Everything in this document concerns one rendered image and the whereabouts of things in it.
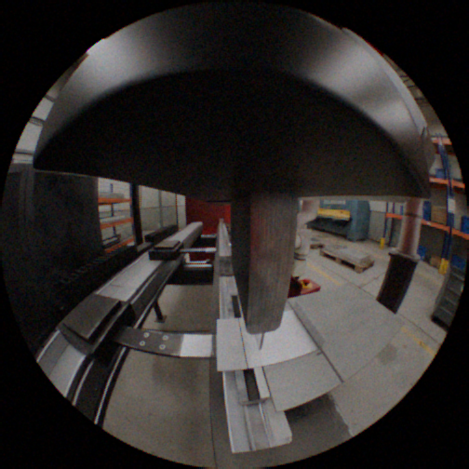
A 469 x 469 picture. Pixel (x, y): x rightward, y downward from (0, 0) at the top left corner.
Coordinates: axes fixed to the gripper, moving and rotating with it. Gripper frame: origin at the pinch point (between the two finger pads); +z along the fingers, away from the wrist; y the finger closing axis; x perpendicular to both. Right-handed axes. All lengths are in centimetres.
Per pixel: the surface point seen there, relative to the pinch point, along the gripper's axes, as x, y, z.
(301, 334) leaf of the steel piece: -44, -42, -22
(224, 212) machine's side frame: 168, -4, -31
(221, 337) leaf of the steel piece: -40, -53, -22
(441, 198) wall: -176, 584, -188
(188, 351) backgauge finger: -41, -57, -21
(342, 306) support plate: -43, -31, -23
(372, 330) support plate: -51, -32, -23
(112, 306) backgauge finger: -35, -69, -23
